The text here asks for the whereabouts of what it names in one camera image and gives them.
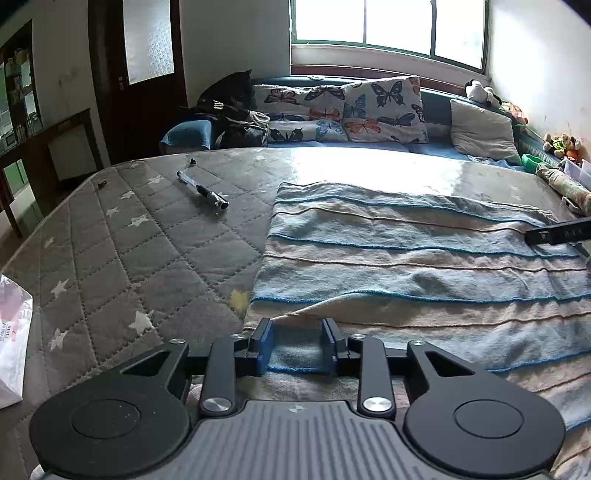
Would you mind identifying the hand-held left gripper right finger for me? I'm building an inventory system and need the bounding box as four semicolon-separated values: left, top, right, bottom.
321;318;476;418

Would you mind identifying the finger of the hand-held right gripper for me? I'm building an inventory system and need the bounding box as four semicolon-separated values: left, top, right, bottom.
525;218;591;266

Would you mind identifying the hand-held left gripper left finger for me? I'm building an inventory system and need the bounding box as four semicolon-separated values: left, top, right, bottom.
121;318;274;416

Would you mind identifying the blue striped towel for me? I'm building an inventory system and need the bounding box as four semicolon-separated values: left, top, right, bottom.
187;181;591;480

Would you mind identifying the dark clothes pile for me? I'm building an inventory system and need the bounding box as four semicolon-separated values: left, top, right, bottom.
180;104;271;148

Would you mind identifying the rolled floral cloth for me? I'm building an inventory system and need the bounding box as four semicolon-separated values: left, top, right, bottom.
536;164;591;215

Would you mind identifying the clear plastic storage box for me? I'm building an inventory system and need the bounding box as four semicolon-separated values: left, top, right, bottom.
561;157;591;190

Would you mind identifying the group of small plush toys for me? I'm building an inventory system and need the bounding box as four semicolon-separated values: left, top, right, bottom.
542;133;583;160

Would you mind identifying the pink and green plush toy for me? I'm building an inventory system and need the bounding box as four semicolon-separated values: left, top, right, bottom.
501;102;529;125

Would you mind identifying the beige cushion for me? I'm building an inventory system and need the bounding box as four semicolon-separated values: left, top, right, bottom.
450;99;522;164

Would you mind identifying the panda plush toy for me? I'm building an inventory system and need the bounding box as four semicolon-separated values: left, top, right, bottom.
464;79;503;109

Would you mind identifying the black and clear pen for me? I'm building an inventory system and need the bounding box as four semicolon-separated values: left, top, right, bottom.
177;171;230;210

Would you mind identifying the blue sofa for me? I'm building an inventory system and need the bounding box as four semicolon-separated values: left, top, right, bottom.
159;76;546;171

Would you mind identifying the large butterfly print pillow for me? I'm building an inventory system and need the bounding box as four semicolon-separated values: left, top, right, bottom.
344;76;429;144

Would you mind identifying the small butterfly print pillow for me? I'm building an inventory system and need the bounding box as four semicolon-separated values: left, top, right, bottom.
265;119;349;143

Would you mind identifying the blue cushion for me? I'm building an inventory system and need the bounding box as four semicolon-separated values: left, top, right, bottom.
159;120;218;155

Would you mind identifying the flat butterfly print pillow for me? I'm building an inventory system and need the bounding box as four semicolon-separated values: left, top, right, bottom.
253;84;347;121

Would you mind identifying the white plastic bag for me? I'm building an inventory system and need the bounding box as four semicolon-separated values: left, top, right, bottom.
0;274;34;409

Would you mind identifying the black bag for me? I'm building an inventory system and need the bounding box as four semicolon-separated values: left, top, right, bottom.
198;69;257;112

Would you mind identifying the green framed window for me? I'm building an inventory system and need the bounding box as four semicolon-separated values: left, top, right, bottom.
290;0;490;75

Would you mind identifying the dark wooden door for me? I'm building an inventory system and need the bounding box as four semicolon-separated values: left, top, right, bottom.
88;0;189;164

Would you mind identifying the dark wooden desk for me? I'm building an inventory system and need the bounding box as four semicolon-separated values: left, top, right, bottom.
0;108;105;238

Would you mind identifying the shelf cabinet with boxes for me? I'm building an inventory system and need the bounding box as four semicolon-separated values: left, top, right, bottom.
0;18;44;153

